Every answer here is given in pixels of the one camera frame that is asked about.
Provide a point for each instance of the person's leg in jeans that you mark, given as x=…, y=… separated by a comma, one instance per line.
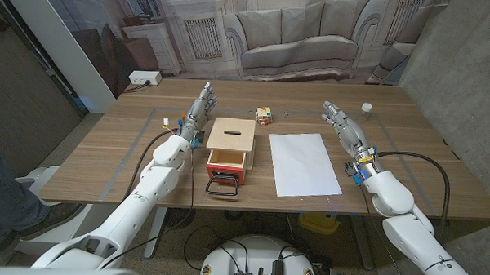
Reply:
x=1, y=202

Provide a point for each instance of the printed living room backdrop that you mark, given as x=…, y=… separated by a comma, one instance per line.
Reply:
x=297, y=33

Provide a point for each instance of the clear bottle with white cap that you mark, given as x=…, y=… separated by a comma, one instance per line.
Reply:
x=366, y=111

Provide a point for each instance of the white paper sheet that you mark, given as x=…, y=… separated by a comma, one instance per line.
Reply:
x=301, y=164

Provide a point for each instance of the wooden box with slot lid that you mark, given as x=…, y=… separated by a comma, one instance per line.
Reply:
x=231, y=133

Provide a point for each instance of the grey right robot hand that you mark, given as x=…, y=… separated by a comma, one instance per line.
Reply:
x=351, y=135

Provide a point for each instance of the yellow object under table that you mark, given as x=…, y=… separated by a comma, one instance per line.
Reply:
x=319, y=223

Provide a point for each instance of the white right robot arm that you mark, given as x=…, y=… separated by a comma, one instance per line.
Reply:
x=413, y=237

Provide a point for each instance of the rubik's cube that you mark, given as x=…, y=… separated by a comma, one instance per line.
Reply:
x=264, y=115

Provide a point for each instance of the red-fronted wooden drawer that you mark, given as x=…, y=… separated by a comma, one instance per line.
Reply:
x=223, y=171

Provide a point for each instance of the dark shoe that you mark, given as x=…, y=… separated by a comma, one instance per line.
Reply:
x=62, y=213

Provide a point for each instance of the white floor base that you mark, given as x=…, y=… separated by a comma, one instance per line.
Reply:
x=35, y=177

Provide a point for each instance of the black round floor object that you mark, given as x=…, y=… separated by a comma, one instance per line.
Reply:
x=179, y=217

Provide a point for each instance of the white power strip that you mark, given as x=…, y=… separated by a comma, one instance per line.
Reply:
x=145, y=77

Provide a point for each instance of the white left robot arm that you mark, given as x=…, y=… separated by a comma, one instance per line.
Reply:
x=132, y=207

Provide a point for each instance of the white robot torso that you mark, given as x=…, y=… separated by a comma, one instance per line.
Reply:
x=257, y=252

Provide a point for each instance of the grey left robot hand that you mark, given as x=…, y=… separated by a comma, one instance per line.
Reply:
x=199, y=113

